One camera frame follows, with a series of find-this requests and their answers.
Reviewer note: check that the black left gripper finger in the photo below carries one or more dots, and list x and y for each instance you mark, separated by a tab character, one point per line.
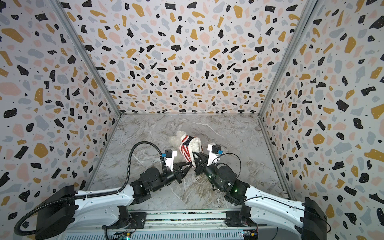
184	170
179	165

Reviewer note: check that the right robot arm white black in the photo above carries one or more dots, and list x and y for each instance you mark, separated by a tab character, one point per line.
305	219

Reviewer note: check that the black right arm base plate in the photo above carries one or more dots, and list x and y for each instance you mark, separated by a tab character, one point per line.
239	219

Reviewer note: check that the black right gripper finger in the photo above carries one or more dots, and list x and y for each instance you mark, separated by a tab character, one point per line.
203	158
197	159

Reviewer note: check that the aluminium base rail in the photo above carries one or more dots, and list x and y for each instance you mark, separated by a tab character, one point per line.
195	219

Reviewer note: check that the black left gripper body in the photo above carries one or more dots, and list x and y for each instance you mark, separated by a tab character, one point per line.
169	177

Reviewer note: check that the red white striped knit sweater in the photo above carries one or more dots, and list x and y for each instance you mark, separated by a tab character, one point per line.
190	144

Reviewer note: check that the white ribbed vent strip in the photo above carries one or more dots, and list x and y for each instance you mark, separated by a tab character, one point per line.
164	235

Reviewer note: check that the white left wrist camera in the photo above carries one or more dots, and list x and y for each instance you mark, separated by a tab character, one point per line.
167	160

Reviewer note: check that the white plush teddy bear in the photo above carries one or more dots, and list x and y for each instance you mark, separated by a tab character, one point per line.
175	142

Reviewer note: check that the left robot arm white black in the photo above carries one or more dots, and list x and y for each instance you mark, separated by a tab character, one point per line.
68	208

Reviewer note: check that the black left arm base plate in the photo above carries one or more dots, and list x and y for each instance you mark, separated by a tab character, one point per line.
134	220

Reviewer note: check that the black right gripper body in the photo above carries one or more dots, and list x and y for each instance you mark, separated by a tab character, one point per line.
205	169

